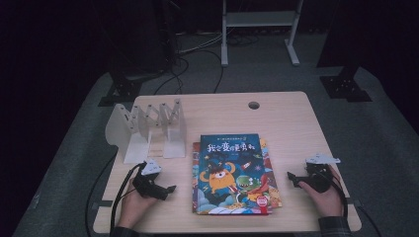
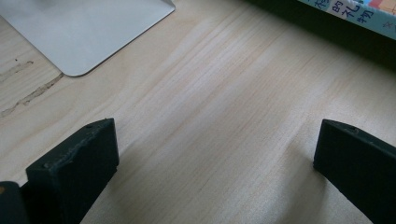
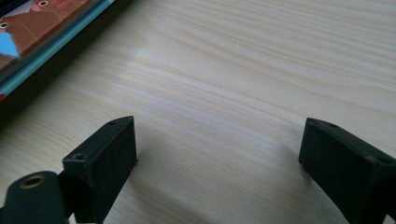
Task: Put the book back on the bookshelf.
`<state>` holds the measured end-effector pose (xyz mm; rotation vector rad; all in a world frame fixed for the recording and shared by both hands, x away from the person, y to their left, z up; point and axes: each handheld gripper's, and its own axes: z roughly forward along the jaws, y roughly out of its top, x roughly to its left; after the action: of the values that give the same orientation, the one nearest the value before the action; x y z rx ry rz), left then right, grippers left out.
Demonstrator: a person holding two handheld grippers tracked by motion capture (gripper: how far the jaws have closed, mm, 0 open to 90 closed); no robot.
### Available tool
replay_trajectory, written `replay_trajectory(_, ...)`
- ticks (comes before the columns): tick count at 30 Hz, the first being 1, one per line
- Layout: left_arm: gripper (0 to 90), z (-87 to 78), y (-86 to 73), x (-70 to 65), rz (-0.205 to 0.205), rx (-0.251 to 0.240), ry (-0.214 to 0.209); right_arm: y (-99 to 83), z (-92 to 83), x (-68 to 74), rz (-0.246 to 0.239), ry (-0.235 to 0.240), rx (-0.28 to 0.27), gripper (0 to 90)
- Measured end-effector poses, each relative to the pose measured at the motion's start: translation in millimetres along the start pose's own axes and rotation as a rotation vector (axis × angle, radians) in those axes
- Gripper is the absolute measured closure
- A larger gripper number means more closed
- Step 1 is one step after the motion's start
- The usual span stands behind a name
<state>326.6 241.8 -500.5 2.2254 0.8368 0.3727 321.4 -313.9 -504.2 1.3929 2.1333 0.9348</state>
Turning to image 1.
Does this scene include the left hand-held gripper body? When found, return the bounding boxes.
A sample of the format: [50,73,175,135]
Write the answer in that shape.
[132,159,169,198]

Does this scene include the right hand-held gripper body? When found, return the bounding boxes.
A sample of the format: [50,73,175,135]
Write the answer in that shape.
[304,152,342,194]

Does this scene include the light blue many-monsters picture book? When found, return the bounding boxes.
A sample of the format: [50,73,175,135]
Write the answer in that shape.
[192,137,284,213]

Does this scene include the white expandable book rack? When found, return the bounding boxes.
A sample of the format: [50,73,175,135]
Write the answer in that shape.
[105,98,188,165]

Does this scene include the blue monster picture book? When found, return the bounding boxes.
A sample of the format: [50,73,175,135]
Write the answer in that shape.
[196,132,270,215]

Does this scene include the person's left hand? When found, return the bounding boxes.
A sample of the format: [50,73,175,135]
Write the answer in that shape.
[118,181,159,229]

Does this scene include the person's right hand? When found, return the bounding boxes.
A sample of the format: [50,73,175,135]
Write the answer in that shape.
[298,166,344,218]

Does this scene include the grey table edge clip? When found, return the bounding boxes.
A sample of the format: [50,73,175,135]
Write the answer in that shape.
[338,197,362,207]
[92,199,114,210]

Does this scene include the black stand base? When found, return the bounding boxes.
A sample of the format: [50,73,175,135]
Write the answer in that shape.
[98,73,145,107]
[319,65,374,103]

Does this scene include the left hand-held gripper cable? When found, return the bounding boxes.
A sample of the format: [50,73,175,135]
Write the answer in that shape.
[110,161,147,237]

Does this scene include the hand-held gripper cable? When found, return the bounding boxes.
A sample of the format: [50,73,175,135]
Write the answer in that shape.
[110,161,147,237]
[324,171,349,220]

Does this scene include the right hand-held gripper cable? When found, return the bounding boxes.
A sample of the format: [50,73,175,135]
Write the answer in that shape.
[324,171,349,220]

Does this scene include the black cable beside table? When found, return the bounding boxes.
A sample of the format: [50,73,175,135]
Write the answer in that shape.
[85,151,119,237]
[357,205,383,237]

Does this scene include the black floor cables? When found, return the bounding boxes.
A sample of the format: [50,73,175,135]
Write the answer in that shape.
[152,33,260,96]

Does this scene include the white metal stand frame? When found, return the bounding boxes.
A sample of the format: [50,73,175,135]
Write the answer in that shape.
[220,0,304,67]

